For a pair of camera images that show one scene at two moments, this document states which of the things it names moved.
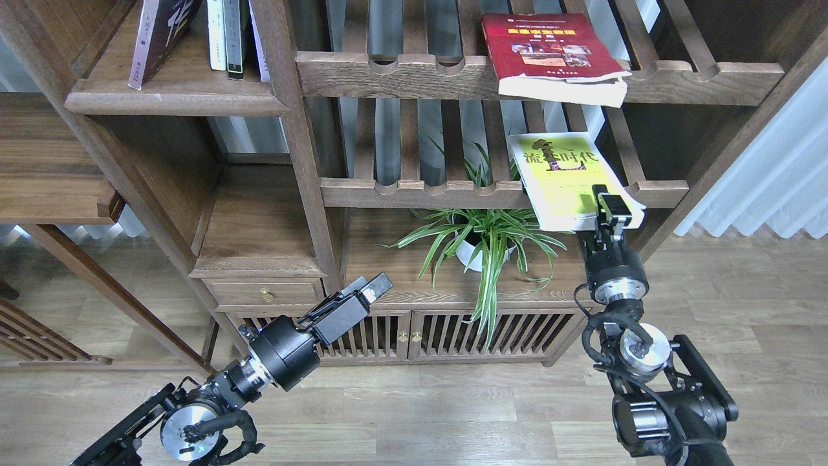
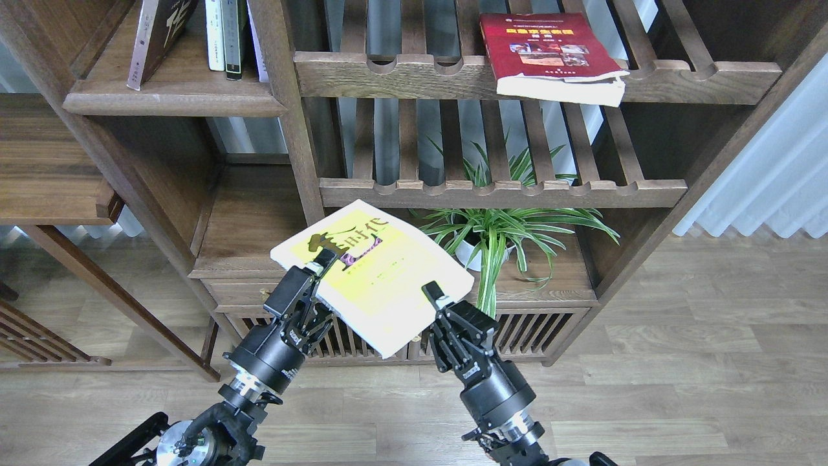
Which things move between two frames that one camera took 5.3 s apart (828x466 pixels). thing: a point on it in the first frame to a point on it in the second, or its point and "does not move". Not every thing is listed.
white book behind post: (264, 72) does not move
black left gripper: (286, 351) to (275, 351)
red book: (552, 57) does not move
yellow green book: (558, 170) to (376, 291)
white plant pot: (467, 250) does not move
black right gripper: (616, 274) to (493, 391)
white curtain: (781, 181) does not move
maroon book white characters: (163, 22) does not move
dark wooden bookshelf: (458, 152) does not move
